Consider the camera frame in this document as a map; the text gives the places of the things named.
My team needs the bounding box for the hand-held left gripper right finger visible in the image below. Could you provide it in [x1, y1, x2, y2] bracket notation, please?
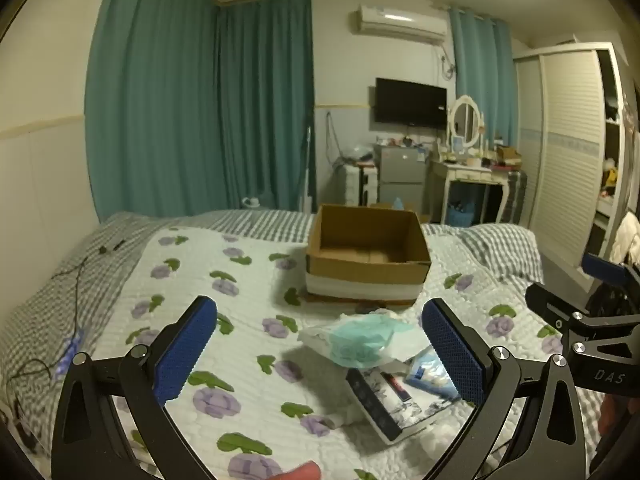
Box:
[421, 298, 588, 480]

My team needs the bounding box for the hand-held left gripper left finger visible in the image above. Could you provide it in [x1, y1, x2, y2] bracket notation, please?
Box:
[50, 296, 221, 480]

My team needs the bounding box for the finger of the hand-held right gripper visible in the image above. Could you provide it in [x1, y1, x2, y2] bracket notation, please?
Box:
[525, 282, 640, 357]
[582, 253, 640, 294]

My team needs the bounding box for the packet of blue face masks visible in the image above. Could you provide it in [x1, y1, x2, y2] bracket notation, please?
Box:
[298, 308, 426, 368]

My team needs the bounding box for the brown cardboard box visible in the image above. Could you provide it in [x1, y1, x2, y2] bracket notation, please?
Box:
[305, 203, 432, 307]

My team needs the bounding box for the person's right hand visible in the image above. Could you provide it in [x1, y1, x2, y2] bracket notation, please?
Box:
[599, 394, 624, 437]

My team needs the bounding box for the person's left hand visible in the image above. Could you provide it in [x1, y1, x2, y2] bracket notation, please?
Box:
[272, 461, 322, 480]

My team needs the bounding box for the blue white tissue pack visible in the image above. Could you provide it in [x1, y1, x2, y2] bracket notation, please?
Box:
[402, 345, 463, 403]

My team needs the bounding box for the cream hanging garment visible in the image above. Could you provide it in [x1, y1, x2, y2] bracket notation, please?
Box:
[606, 212, 640, 267]

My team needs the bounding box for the white quilt with purple flowers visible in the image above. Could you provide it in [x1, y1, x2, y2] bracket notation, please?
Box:
[92, 225, 601, 480]

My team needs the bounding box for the dark patterned flat packet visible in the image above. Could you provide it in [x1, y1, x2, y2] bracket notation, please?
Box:
[345, 366, 473, 445]

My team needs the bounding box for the blue lit device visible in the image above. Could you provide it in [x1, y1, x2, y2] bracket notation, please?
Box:
[56, 329, 87, 376]

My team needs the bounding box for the white slatted wardrobe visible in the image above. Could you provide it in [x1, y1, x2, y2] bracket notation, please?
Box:
[514, 41, 632, 272]

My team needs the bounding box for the blue basket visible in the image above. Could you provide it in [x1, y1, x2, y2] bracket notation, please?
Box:
[446, 202, 476, 227]

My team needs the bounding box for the white dressing table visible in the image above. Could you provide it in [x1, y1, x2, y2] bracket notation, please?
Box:
[429, 157, 517, 227]

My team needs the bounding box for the grey mini fridge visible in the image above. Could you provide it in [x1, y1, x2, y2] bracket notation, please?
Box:
[374, 144, 429, 212]

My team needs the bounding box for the white oval vanity mirror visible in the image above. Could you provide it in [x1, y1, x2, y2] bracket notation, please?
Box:
[447, 95, 487, 152]

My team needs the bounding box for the white mop pole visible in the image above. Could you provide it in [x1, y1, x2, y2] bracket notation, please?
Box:
[299, 126, 316, 214]

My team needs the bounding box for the narrow teal curtain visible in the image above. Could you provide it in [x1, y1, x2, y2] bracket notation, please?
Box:
[448, 7, 519, 152]

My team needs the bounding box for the wide teal curtain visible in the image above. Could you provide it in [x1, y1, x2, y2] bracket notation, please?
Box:
[85, 0, 222, 222]

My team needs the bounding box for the white air conditioner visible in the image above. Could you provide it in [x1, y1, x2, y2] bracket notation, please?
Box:
[356, 4, 447, 44]

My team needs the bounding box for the black cable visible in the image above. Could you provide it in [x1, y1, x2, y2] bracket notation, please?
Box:
[10, 241, 126, 411]

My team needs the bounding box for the black wall television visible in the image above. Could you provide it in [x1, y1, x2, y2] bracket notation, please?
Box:
[375, 78, 448, 130]

